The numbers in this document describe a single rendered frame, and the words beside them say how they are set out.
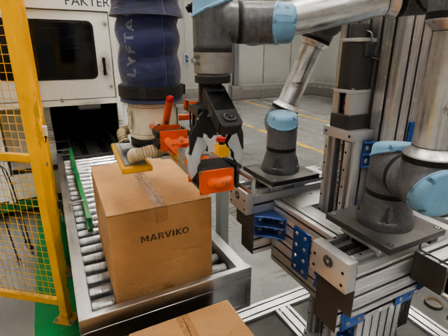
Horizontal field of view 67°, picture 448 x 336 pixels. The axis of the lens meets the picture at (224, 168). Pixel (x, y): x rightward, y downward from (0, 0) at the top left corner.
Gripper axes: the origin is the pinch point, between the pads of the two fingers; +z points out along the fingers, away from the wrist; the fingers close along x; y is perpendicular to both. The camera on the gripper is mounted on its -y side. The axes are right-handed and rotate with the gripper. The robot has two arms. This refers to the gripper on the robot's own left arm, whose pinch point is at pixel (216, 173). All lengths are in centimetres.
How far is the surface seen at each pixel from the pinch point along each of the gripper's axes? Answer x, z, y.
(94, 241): 27, 72, 109
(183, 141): 0.6, -1.5, 22.7
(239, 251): -77, 125, 144
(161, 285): 4, 65, 51
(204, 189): 4.1, 1.4, -3.7
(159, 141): 4.9, 0.3, 32.4
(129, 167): 12.8, 11.3, 44.2
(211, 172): 2.7, -1.9, -3.8
